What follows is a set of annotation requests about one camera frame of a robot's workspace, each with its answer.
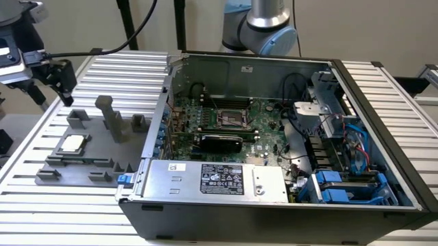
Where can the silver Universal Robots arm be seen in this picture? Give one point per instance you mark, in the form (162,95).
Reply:
(263,18)

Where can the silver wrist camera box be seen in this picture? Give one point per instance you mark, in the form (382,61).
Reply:
(12,69)

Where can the silver power supply unit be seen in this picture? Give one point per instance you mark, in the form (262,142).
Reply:
(191,184)

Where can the black slanted stand pole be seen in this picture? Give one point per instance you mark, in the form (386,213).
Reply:
(127,23)

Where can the black table bracket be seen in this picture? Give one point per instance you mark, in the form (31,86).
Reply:
(409,85)

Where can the blue plastic drive caddy frame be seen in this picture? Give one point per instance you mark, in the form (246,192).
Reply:
(360,194)

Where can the blue plastic case latch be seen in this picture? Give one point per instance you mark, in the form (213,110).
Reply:
(125,179)

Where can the black box beside table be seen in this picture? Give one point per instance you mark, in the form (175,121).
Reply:
(4,142)

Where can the green motherboard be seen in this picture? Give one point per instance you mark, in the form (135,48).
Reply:
(270,128)

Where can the grey printed parts rack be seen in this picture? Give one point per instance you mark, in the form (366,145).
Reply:
(86,171)

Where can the black upright stand pole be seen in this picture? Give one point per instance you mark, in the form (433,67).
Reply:
(179,25)

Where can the black open PC case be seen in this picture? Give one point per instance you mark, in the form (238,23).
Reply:
(239,223)

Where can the aluminium ladder frame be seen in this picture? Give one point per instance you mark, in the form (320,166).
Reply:
(428,75)

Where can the silver metal disk bay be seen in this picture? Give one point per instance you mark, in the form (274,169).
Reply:
(325,107)

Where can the black graphics card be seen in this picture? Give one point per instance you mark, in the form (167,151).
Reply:
(221,144)

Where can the black ribbed air shroud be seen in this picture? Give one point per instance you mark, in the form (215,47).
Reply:
(322,153)

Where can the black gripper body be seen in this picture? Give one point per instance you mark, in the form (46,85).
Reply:
(34,41)

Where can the metal CPU socket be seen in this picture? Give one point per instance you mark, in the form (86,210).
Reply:
(231,118)

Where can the silver square CPU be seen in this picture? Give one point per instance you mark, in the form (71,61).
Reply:
(72,143)

